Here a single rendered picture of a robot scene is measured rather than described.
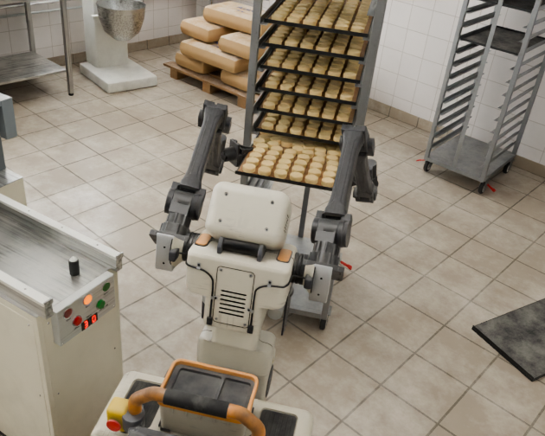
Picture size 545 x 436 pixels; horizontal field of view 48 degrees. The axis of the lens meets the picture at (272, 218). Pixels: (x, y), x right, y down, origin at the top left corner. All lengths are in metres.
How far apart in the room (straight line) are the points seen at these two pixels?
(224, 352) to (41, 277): 0.65
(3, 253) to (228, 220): 0.91
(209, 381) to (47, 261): 0.79
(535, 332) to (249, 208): 2.26
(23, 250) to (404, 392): 1.76
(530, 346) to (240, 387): 2.11
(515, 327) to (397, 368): 0.76
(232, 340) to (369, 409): 1.19
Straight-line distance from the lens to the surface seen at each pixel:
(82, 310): 2.02
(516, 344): 3.40
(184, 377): 1.62
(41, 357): 2.05
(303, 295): 3.10
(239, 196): 1.59
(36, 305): 1.92
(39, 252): 2.19
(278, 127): 2.58
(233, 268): 1.59
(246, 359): 1.84
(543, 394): 3.23
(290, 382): 2.87
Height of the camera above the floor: 2.10
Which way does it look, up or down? 32 degrees down
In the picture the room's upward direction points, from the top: 6 degrees clockwise
